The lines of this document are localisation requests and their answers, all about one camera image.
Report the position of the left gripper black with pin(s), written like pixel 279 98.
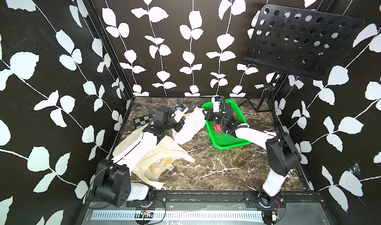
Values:
pixel 179 124

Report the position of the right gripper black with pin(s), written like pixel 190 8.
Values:
pixel 209 117

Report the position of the white knotted plastic bag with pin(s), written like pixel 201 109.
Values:
pixel 194 122

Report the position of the yellow banana print plastic bag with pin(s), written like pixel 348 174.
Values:
pixel 161 156

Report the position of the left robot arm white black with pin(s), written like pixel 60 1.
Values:
pixel 112 183

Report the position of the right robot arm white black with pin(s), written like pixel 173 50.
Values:
pixel 282 154

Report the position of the green perforated plastic basket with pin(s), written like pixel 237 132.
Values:
pixel 228 139

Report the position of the black white checkerboard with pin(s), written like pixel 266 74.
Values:
pixel 140 122

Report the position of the black perforated music stand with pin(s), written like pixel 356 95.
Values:
pixel 300 42

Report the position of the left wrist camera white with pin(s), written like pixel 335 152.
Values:
pixel 180 112

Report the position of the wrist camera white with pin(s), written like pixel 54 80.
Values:
pixel 216 100
pixel 180 112

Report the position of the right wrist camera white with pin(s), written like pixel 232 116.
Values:
pixel 216 100

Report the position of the white slotted cable duct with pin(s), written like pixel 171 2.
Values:
pixel 110 215

